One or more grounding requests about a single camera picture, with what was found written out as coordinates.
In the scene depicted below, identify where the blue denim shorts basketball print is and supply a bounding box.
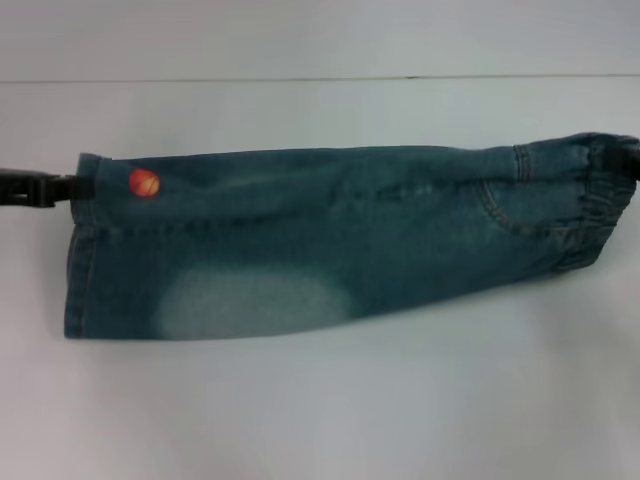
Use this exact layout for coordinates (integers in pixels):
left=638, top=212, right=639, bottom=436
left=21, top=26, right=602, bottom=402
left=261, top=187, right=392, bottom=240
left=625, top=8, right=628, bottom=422
left=62, top=130, right=640, bottom=342

